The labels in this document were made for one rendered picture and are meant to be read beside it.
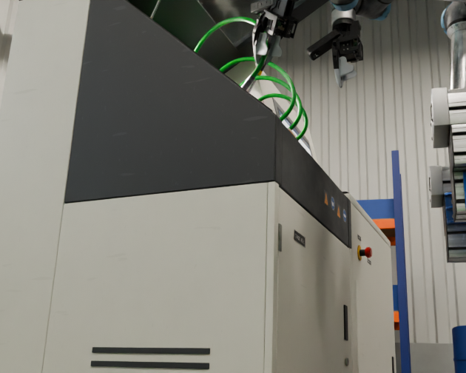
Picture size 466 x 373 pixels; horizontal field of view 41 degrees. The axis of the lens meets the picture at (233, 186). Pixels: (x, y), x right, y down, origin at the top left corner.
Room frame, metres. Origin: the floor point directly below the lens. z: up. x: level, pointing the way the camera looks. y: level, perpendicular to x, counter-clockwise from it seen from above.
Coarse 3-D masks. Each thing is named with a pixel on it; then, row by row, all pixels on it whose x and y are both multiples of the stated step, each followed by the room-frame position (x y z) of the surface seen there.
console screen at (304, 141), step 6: (276, 102) 2.22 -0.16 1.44; (276, 108) 2.19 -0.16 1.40; (276, 114) 2.18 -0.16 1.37; (282, 114) 2.25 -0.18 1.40; (288, 120) 2.34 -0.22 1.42; (288, 126) 2.31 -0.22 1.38; (294, 132) 2.38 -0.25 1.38; (300, 138) 2.46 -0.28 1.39; (306, 138) 2.58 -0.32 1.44; (306, 144) 2.54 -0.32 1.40; (306, 150) 2.50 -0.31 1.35; (312, 156) 2.59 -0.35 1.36
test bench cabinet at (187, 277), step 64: (192, 192) 1.38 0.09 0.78; (256, 192) 1.31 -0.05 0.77; (64, 256) 1.52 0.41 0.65; (128, 256) 1.44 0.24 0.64; (192, 256) 1.37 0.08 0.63; (256, 256) 1.31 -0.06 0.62; (64, 320) 1.51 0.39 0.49; (128, 320) 1.44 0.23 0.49; (192, 320) 1.37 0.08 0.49; (256, 320) 1.31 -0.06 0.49
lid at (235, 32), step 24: (144, 0) 1.65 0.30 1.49; (168, 0) 1.68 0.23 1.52; (192, 0) 1.72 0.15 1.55; (216, 0) 1.78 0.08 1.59; (240, 0) 1.82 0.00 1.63; (312, 0) 1.93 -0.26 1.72; (168, 24) 1.78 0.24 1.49; (192, 24) 1.82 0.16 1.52; (240, 24) 1.93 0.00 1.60; (192, 48) 1.93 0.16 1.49; (216, 48) 1.98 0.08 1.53; (240, 48) 2.03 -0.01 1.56
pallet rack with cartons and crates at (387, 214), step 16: (400, 176) 7.23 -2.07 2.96; (400, 192) 6.47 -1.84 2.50; (368, 208) 6.75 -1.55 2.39; (384, 208) 6.70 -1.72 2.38; (400, 208) 6.47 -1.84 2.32; (384, 224) 6.53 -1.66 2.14; (400, 224) 6.47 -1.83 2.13; (400, 240) 6.47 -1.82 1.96; (400, 256) 6.48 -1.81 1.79; (400, 272) 6.48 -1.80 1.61; (400, 288) 6.48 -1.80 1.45; (400, 304) 6.48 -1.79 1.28; (400, 320) 6.48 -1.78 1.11; (400, 336) 6.49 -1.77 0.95
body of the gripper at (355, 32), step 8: (336, 24) 1.66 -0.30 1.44; (344, 24) 1.66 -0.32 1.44; (352, 24) 1.65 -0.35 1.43; (344, 32) 1.67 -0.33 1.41; (352, 32) 1.65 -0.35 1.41; (336, 40) 1.66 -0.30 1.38; (344, 40) 1.64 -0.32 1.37; (352, 40) 1.64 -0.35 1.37; (360, 40) 1.66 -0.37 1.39; (344, 48) 1.66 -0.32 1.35; (352, 48) 1.63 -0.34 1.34; (360, 48) 1.67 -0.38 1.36; (344, 56) 1.68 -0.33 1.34; (352, 56) 1.68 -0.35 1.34; (360, 56) 1.67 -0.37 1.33
